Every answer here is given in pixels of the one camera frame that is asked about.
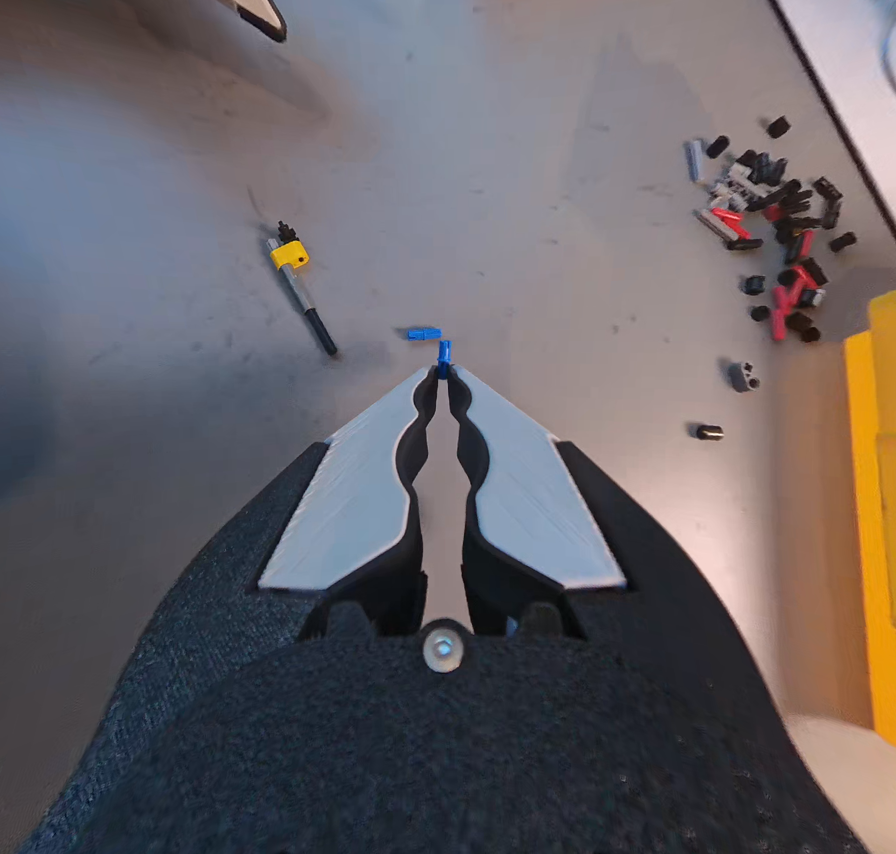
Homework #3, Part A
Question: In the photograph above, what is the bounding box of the grey desk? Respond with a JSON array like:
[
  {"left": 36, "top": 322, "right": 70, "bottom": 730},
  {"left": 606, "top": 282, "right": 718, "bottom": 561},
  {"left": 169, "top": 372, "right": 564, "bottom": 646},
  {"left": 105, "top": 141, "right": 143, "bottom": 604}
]
[{"left": 0, "top": 0, "right": 896, "bottom": 854}]

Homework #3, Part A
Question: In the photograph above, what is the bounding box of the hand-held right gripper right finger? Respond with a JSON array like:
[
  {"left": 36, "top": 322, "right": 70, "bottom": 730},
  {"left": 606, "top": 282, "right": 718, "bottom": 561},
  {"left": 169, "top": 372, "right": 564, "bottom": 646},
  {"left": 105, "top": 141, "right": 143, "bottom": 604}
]
[{"left": 448, "top": 366, "right": 627, "bottom": 637}]

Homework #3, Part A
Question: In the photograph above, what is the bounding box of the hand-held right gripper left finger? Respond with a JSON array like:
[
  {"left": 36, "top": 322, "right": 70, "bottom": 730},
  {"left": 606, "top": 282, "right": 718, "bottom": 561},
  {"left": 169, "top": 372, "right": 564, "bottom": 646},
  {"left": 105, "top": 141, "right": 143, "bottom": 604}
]
[{"left": 258, "top": 366, "right": 438, "bottom": 637}]

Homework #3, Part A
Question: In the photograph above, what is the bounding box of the grey axle pin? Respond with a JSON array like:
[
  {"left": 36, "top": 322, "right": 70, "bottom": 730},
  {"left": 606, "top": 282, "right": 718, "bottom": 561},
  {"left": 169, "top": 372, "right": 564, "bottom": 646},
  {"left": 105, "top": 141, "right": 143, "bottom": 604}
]
[{"left": 266, "top": 238, "right": 339, "bottom": 358}]

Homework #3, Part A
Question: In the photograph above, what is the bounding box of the pile of loose building pieces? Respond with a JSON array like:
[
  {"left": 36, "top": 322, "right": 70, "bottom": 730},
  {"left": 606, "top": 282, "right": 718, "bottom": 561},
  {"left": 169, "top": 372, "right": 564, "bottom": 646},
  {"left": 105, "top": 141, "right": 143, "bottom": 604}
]
[{"left": 686, "top": 136, "right": 859, "bottom": 345}]

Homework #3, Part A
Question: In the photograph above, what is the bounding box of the yellow bin with small pieces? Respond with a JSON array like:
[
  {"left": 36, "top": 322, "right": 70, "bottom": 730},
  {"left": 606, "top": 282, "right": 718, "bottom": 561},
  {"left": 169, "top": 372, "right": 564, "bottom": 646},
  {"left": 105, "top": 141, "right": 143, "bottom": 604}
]
[{"left": 843, "top": 290, "right": 896, "bottom": 747}]

